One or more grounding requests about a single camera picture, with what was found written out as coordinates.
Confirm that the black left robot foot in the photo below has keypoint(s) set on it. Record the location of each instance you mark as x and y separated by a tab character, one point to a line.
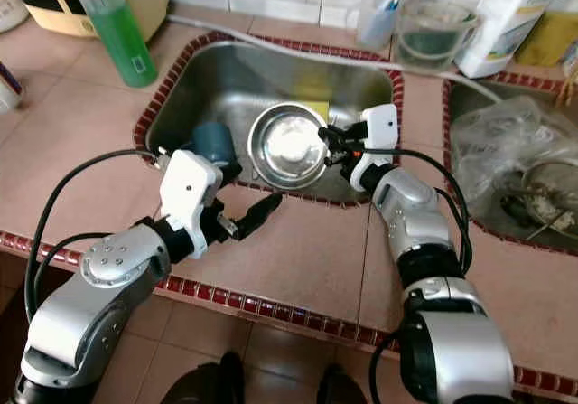
199	381

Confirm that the large white plastic jar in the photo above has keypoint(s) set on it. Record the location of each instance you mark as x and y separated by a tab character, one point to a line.
11	6

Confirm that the clear toothbrush cup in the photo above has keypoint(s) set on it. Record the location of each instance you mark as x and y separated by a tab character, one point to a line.
375	24

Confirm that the beige water ionizer appliance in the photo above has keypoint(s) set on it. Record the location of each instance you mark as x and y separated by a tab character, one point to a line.
54	15

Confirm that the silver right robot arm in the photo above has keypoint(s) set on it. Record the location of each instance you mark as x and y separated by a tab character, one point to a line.
415	210

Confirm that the white printed mug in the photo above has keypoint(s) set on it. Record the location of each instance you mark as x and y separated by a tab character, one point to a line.
9	88

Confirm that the white bottle yellow cap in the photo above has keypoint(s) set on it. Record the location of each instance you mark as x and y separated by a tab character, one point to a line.
506	24

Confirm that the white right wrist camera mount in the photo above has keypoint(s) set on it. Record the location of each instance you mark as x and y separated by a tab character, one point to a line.
381	128

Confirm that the shallow stainless steel bowl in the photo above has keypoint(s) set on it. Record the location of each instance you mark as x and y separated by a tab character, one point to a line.
287	146

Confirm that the teal plastic mug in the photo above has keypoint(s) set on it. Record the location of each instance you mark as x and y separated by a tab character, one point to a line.
215	142

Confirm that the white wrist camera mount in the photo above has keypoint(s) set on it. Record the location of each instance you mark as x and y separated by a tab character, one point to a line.
381	128
190	192

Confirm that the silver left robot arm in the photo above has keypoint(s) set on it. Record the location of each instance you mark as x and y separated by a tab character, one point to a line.
81	314

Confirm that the clear plastic bag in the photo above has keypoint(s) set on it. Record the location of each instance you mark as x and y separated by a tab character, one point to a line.
506	133

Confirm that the black robot foot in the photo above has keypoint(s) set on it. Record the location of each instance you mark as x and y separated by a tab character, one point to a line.
343	386
199	381

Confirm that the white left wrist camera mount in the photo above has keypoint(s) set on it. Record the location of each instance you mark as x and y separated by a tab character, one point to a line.
190	192

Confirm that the yellow dish sponge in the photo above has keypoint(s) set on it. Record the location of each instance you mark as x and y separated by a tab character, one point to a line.
316	107

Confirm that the green dish soap bottle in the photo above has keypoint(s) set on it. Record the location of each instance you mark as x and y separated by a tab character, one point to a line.
122	42

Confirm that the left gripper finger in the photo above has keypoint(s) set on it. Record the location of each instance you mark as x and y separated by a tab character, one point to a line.
262	212

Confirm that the black right robot foot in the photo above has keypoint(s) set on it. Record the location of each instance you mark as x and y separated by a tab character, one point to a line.
343	386

